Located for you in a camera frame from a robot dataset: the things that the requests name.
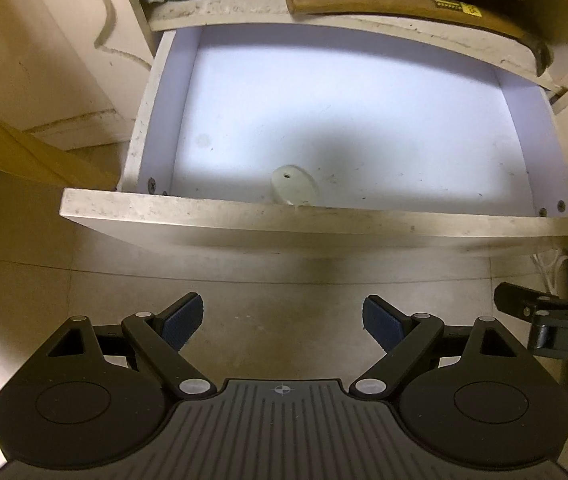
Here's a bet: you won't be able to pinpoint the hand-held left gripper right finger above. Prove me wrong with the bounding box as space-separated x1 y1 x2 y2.
349 295 520 401

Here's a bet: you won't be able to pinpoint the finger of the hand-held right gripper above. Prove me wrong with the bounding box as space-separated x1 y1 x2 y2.
493 282 568 319

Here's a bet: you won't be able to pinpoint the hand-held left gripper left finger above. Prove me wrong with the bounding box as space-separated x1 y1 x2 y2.
46 292 218 401

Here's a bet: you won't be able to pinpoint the white drawer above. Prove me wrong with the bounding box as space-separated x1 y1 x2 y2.
61 25 568 257

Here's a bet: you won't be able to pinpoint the white plastic drawer knob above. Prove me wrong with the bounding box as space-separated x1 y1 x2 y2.
270 163 320 207

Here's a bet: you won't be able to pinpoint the wooden board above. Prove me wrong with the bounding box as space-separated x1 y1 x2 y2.
0 98 121 192

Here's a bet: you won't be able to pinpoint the white shelf cabinet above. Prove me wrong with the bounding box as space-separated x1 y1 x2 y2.
114 0 568 92

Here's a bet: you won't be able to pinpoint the white cables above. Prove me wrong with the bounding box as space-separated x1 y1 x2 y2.
531 251 568 295

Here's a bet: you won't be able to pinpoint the wooden-handled hammer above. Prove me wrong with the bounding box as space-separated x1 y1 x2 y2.
284 0 553 80

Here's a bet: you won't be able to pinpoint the white cord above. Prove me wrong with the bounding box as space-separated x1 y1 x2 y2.
46 0 154 69

